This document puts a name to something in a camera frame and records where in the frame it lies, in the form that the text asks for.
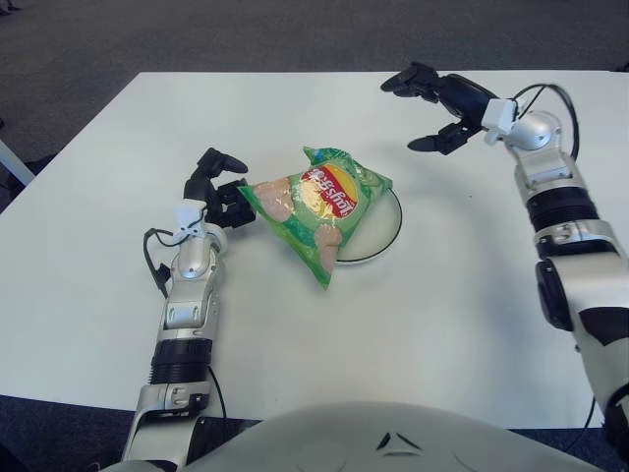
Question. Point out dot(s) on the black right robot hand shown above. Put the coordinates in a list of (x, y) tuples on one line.
[(457, 96)]

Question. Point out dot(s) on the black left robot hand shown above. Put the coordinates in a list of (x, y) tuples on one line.
[(226, 206)]

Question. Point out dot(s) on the green potato chip bag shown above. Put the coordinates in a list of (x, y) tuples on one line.
[(314, 206)]

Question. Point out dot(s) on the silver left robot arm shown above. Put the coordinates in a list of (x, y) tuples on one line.
[(189, 280)]

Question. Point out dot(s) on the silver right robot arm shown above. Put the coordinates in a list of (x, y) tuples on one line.
[(565, 221)]

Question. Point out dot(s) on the white plate with black rim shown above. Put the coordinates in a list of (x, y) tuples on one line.
[(383, 231)]

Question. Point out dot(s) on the white table leg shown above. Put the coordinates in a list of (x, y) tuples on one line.
[(15, 164)]

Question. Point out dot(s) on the grey robot torso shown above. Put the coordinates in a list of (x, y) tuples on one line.
[(383, 442)]

